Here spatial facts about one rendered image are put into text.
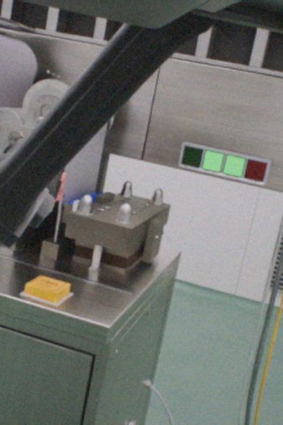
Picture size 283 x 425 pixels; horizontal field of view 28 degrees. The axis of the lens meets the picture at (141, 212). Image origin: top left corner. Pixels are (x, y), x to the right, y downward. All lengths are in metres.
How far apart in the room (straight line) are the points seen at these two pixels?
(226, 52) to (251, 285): 2.62
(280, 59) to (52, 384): 1.05
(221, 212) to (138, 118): 2.42
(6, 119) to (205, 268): 2.85
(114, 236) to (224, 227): 2.74
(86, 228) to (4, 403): 0.42
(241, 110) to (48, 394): 0.89
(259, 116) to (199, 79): 0.19
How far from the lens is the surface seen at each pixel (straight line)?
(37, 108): 1.37
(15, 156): 0.57
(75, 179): 1.43
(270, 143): 1.58
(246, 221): 3.98
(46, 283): 1.17
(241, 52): 1.67
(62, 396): 1.21
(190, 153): 1.60
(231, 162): 1.58
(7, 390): 1.27
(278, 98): 1.58
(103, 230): 1.31
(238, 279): 4.08
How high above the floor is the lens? 1.34
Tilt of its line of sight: 12 degrees down
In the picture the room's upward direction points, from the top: 11 degrees clockwise
